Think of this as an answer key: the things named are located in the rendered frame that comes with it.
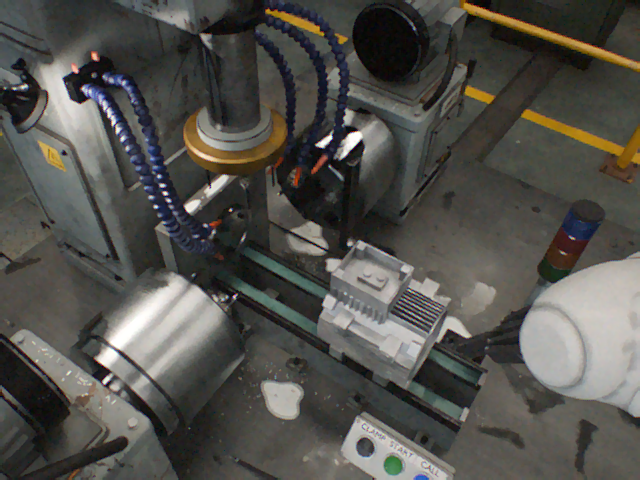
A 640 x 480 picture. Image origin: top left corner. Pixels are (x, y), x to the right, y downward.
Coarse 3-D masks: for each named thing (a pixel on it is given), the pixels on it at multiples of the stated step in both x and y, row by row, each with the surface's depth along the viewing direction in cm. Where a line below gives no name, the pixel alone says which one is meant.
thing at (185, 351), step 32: (128, 288) 98; (160, 288) 94; (192, 288) 95; (96, 320) 92; (128, 320) 90; (160, 320) 91; (192, 320) 92; (224, 320) 96; (96, 352) 88; (128, 352) 87; (160, 352) 88; (192, 352) 91; (224, 352) 96; (128, 384) 86; (160, 384) 87; (192, 384) 91; (160, 416) 89; (192, 416) 95
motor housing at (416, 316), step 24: (408, 288) 104; (336, 312) 105; (408, 312) 100; (432, 312) 100; (336, 336) 105; (360, 336) 101; (384, 336) 101; (408, 336) 100; (432, 336) 113; (360, 360) 106; (408, 360) 100
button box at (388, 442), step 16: (368, 416) 92; (352, 432) 89; (368, 432) 88; (384, 432) 88; (352, 448) 89; (384, 448) 87; (400, 448) 86; (416, 448) 88; (368, 464) 87; (416, 464) 85; (432, 464) 85
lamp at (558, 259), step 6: (552, 240) 111; (552, 246) 111; (546, 252) 114; (552, 252) 111; (558, 252) 109; (546, 258) 113; (552, 258) 111; (558, 258) 110; (564, 258) 109; (570, 258) 109; (576, 258) 109; (552, 264) 112; (558, 264) 111; (564, 264) 110; (570, 264) 110
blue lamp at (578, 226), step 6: (570, 210) 103; (570, 216) 103; (564, 222) 106; (570, 222) 104; (576, 222) 102; (582, 222) 101; (600, 222) 102; (564, 228) 106; (570, 228) 104; (576, 228) 103; (582, 228) 102; (588, 228) 102; (594, 228) 102; (570, 234) 105; (576, 234) 104; (582, 234) 103; (588, 234) 103
